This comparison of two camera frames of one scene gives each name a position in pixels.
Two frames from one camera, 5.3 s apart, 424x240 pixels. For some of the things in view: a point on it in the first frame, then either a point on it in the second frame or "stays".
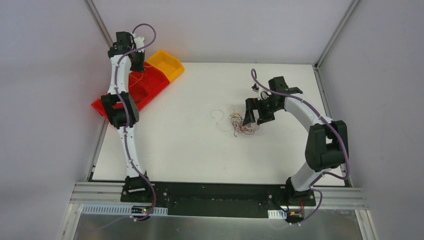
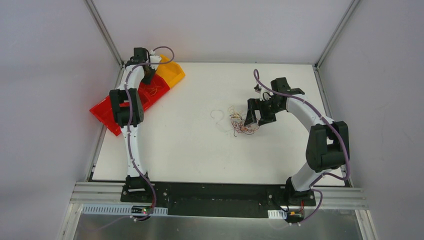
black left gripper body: [136, 62] to [148, 75]
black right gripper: [259, 110] stays
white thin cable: [223, 115] stays
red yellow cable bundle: [237, 122] stays
